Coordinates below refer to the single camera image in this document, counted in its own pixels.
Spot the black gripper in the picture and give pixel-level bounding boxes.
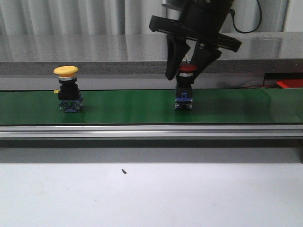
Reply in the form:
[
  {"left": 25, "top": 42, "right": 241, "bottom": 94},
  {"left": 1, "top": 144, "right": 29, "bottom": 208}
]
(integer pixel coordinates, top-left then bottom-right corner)
[{"left": 149, "top": 0, "right": 241, "bottom": 84}]

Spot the green conveyor belt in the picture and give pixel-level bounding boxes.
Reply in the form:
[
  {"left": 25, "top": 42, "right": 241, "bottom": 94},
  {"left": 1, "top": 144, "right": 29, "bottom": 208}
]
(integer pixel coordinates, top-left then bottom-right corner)
[{"left": 0, "top": 88, "right": 303, "bottom": 125}]

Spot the red plastic tray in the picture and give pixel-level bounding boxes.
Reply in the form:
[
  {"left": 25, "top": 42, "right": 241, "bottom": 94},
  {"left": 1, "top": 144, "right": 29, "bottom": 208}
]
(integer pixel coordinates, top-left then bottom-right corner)
[{"left": 276, "top": 79, "right": 303, "bottom": 88}]

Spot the conveyor support leg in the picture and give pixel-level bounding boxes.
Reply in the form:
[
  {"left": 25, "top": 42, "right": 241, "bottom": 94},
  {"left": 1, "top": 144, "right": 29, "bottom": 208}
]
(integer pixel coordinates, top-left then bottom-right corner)
[{"left": 298, "top": 139, "right": 303, "bottom": 164}]

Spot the grey stone counter slab left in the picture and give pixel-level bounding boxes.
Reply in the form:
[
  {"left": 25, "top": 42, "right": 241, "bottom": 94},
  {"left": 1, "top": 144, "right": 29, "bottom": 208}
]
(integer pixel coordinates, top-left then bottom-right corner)
[{"left": 0, "top": 35, "right": 167, "bottom": 75}]

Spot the grey pleated curtain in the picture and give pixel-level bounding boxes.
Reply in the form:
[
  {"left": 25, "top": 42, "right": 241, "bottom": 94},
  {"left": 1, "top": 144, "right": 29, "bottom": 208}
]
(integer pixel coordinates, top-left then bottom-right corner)
[{"left": 0, "top": 0, "right": 288, "bottom": 35}]

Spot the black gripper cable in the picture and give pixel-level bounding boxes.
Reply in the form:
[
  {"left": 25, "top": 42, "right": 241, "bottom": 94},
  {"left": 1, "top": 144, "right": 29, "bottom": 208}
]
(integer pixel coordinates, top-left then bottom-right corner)
[{"left": 228, "top": 0, "right": 263, "bottom": 34}]

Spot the red and black wire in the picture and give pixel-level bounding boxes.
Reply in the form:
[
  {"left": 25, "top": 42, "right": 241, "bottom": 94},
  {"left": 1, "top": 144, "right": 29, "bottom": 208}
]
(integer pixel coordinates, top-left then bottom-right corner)
[{"left": 236, "top": 84, "right": 277, "bottom": 89}]

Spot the aluminium conveyor side rail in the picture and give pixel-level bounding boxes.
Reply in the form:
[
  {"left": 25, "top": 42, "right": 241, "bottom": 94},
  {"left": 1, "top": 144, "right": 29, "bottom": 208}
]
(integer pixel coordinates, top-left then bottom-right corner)
[{"left": 0, "top": 124, "right": 303, "bottom": 139}]

